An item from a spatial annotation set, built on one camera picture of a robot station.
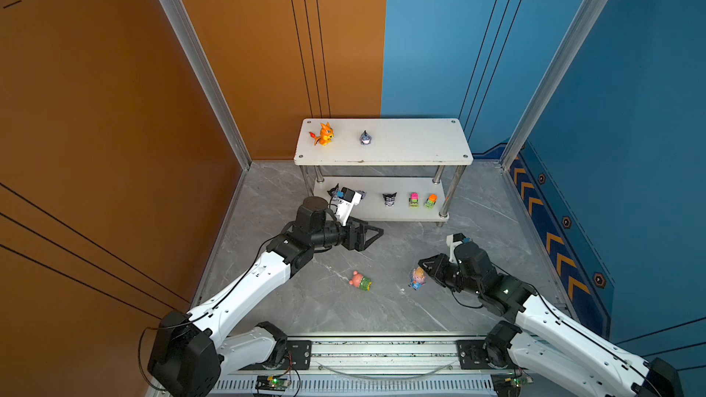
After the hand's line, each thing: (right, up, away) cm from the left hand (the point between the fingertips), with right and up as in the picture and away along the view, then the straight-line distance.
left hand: (375, 227), depth 72 cm
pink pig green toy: (-4, -18, +11) cm, 21 cm away
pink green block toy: (+15, +6, +24) cm, 29 cm away
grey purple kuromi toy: (+6, +6, +22) cm, 23 cm away
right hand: (+12, -12, +5) cm, 17 cm away
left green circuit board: (-27, -40, -2) cm, 48 cm away
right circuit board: (+35, -41, -2) cm, 53 cm away
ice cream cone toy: (+12, -14, +2) cm, 19 cm away
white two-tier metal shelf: (+15, +18, +48) cm, 53 cm away
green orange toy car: (+21, +6, +24) cm, 32 cm away
